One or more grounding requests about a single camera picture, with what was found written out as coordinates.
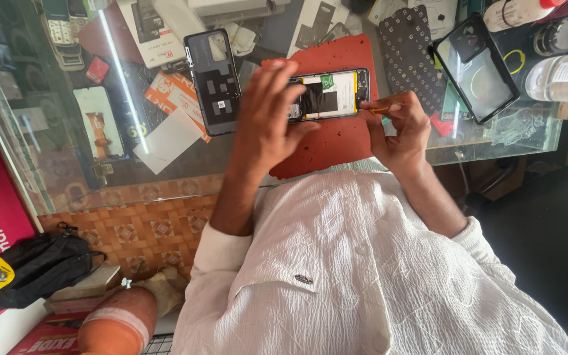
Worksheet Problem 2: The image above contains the person's right hand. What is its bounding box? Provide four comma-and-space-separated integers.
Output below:
358, 90, 433, 172

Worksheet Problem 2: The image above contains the small round dark-lidded jar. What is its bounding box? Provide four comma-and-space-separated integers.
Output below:
533, 16, 568, 57

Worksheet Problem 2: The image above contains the small red card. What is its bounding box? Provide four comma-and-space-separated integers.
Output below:
85, 55, 111, 85

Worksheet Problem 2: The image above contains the phone display part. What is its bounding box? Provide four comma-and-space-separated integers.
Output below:
72, 86, 128, 164

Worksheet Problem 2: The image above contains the white paper sheet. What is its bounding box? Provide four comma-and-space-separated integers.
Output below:
132, 108, 205, 176

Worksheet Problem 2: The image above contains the black phone back cover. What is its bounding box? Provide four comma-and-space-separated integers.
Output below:
183, 29, 243, 137

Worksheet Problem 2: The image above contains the crumpled white tissue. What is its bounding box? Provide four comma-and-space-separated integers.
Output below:
219, 22, 258, 57

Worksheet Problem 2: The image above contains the heap of old keypad phones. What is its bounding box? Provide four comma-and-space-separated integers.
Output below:
32, 0, 91, 73

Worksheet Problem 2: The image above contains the small red plastic piece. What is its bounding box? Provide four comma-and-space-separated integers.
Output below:
429, 111, 456, 138

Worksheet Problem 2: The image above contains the clear phone case black rim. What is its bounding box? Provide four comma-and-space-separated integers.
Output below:
432, 14, 521, 126

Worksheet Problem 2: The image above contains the white phone part box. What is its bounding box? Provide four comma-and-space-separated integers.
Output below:
286, 0, 352, 60

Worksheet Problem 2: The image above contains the clear plastic bottle white label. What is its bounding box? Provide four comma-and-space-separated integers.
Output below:
525, 49, 568, 104

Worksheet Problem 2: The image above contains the person's left hand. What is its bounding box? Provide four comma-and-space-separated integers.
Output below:
230, 58, 322, 173

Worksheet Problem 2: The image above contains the black backpack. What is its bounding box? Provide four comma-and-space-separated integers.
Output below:
0, 222, 108, 311

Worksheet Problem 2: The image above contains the stack of wooden boards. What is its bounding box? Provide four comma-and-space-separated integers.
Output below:
44, 265, 122, 315

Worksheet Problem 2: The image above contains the green phone case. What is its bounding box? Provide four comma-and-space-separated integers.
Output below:
441, 81, 471, 122

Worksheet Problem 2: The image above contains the person's white textured shirt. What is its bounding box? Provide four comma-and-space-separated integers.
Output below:
171, 158, 568, 355

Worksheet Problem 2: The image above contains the white battery box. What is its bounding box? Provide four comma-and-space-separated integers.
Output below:
116, 0, 189, 70

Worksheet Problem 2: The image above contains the white bottle with red cap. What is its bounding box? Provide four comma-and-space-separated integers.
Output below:
483, 0, 567, 33

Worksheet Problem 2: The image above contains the smartphone with exposed battery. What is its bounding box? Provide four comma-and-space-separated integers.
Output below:
286, 68, 371, 124

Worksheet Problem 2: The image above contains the red printed carton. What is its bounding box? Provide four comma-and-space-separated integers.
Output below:
9, 311, 90, 355

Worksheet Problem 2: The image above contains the beige rag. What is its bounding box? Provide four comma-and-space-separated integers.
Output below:
135, 266, 189, 318

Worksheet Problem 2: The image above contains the crumpled clear plastic wrap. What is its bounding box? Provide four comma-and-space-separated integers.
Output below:
489, 105, 547, 147

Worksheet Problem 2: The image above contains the yellow rubber ring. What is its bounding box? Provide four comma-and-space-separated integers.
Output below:
503, 49, 527, 76

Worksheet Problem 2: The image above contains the red rubber work mat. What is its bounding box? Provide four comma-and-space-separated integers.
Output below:
261, 34, 381, 180

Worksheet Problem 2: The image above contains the orange and white packet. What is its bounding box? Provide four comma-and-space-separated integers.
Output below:
144, 71, 212, 144

